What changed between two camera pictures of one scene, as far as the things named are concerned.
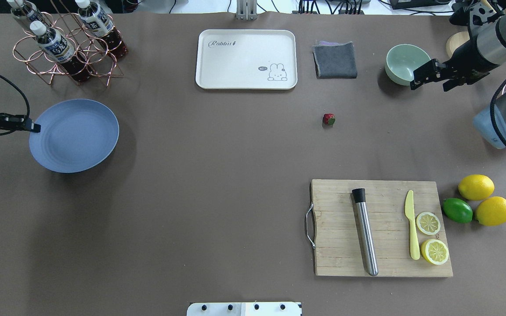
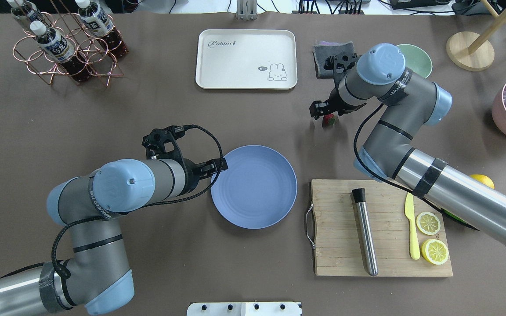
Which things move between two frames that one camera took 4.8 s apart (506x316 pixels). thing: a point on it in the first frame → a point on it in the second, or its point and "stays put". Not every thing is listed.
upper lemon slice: (428, 223) stays put
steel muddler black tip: (359, 195) stays put
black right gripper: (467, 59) → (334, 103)
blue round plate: (75, 135) → (258, 190)
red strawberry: (329, 118) stays put
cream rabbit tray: (247, 59) stays put
